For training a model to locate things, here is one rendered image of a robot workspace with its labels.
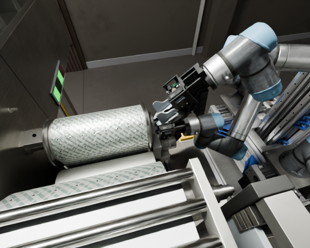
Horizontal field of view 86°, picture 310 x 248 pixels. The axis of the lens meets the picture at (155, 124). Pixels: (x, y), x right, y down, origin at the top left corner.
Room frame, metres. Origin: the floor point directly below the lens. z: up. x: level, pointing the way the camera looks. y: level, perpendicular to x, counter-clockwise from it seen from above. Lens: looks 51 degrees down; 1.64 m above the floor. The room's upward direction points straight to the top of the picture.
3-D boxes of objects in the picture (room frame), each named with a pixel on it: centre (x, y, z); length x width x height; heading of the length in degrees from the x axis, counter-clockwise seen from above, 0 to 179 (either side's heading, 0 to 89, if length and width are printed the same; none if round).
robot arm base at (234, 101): (0.87, -0.62, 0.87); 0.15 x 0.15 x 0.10
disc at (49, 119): (0.26, 0.27, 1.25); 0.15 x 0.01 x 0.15; 13
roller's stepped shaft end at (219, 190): (0.09, -0.11, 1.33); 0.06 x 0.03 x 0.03; 103
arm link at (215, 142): (0.43, -0.24, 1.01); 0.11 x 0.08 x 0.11; 61
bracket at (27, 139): (0.24, 0.32, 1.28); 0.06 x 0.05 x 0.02; 103
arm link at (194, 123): (0.42, -0.15, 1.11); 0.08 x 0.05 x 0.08; 13
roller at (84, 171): (0.17, 0.12, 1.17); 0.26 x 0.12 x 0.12; 103
